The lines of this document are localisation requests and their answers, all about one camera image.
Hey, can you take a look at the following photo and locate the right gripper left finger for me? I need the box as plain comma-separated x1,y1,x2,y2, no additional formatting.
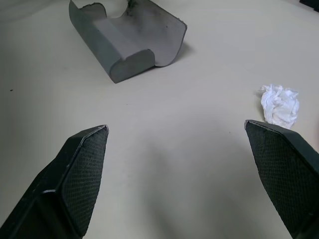
0,123,110,239

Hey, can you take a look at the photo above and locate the grey open glasses case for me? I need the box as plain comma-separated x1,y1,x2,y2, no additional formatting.
68,0,188,84

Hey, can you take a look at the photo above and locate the small crumpled white tissue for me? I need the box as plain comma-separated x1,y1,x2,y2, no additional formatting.
256,84,300,130

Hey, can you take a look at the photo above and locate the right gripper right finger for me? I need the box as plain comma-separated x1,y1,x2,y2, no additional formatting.
244,119,319,239

